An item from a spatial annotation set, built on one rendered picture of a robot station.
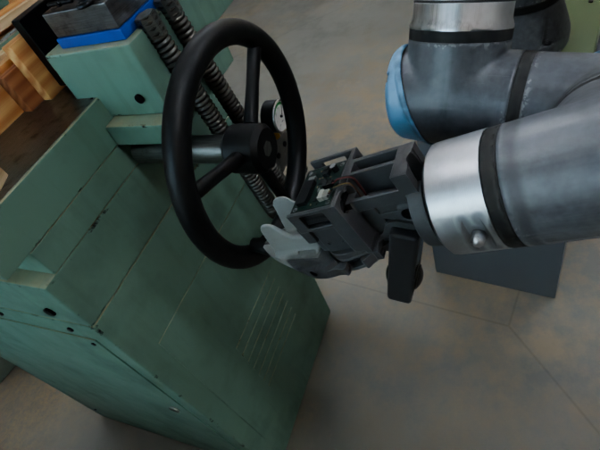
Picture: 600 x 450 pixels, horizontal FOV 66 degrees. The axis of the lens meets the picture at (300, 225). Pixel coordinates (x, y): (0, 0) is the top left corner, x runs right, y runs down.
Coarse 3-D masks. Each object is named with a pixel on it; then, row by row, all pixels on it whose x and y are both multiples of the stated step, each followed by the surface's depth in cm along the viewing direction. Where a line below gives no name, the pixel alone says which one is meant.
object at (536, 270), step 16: (448, 256) 123; (464, 256) 120; (480, 256) 117; (496, 256) 114; (512, 256) 111; (528, 256) 108; (544, 256) 106; (560, 256) 104; (448, 272) 128; (464, 272) 125; (480, 272) 122; (496, 272) 119; (512, 272) 116; (528, 272) 113; (544, 272) 110; (560, 272) 118; (512, 288) 121; (528, 288) 118; (544, 288) 115
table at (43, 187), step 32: (224, 0) 78; (224, 64) 64; (64, 96) 60; (32, 128) 56; (64, 128) 54; (96, 128) 57; (128, 128) 56; (160, 128) 54; (0, 160) 53; (32, 160) 51; (64, 160) 53; (96, 160) 57; (0, 192) 48; (32, 192) 50; (64, 192) 53; (0, 224) 47; (32, 224) 50; (0, 256) 47
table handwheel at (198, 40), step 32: (224, 32) 48; (256, 32) 53; (192, 64) 44; (256, 64) 55; (288, 64) 61; (192, 96) 44; (256, 96) 55; (288, 96) 63; (256, 128) 53; (288, 128) 66; (160, 160) 60; (192, 160) 44; (224, 160) 51; (256, 160) 53; (288, 160) 67; (192, 192) 44; (288, 192) 66; (192, 224) 46; (224, 256) 50; (256, 256) 56
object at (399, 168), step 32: (320, 160) 43; (352, 160) 39; (384, 160) 38; (416, 160) 36; (320, 192) 38; (352, 192) 38; (384, 192) 36; (416, 192) 34; (320, 224) 40; (352, 224) 38; (384, 224) 39; (416, 224) 35; (352, 256) 41; (384, 256) 41
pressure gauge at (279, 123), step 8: (264, 104) 84; (272, 104) 83; (280, 104) 86; (264, 112) 84; (272, 112) 83; (280, 112) 86; (264, 120) 84; (272, 120) 83; (280, 120) 86; (272, 128) 84; (280, 128) 86
